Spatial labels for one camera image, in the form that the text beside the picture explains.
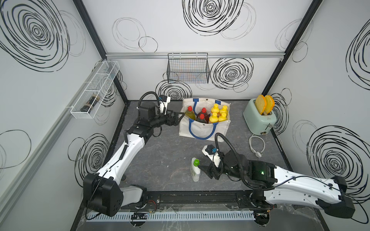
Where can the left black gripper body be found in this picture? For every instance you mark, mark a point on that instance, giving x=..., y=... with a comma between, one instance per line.
x=166, y=121

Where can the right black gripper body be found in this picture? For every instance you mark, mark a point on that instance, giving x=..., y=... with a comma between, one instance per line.
x=216, y=170

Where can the white bottle green cap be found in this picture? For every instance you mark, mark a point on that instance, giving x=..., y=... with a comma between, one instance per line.
x=195, y=170

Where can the white canvas bag blue handles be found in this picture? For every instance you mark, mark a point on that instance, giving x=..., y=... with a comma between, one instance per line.
x=193, y=129

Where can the yellow-green soap bottle red cap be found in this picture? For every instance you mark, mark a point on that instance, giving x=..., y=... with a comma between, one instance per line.
x=190, y=113

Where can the orange soap bottle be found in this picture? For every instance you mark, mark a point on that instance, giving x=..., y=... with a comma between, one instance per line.
x=222, y=117
x=213, y=118
x=224, y=110
x=215, y=109

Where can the orange soap bottle front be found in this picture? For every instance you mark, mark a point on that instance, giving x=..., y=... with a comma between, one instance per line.
x=224, y=110

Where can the dark green soap bottle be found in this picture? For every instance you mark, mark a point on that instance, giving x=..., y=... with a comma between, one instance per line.
x=201, y=119

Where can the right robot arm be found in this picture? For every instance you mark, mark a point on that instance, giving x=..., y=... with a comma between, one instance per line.
x=271, y=184

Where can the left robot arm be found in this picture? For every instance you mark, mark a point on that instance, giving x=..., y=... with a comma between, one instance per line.
x=109, y=176

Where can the mint green toaster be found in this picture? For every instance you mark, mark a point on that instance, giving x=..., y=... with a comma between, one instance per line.
x=258, y=124

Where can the dark bottle on shelf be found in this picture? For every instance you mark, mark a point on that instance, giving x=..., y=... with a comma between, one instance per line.
x=90, y=104

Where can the left bread slice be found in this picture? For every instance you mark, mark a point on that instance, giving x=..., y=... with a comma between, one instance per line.
x=260, y=104

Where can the bread slice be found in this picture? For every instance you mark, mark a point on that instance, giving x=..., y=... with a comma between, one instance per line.
x=260, y=104
x=270, y=103

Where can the right bread slice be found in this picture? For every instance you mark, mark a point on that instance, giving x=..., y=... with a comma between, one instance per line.
x=270, y=103

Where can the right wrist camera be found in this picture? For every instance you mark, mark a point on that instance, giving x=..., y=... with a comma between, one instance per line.
x=211, y=152

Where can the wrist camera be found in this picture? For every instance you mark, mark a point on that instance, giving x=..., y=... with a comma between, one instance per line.
x=164, y=101
x=211, y=152

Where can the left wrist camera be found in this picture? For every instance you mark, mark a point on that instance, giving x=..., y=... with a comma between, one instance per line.
x=164, y=101

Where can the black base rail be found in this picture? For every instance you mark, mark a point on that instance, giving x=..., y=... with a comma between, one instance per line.
x=196, y=197

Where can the grey slotted cable duct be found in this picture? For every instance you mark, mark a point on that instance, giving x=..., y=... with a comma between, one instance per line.
x=176, y=216

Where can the black wire wall basket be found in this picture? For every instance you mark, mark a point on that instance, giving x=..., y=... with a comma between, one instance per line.
x=189, y=68

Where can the white wire wall shelf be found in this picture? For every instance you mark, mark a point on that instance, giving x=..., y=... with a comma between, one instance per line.
x=103, y=76

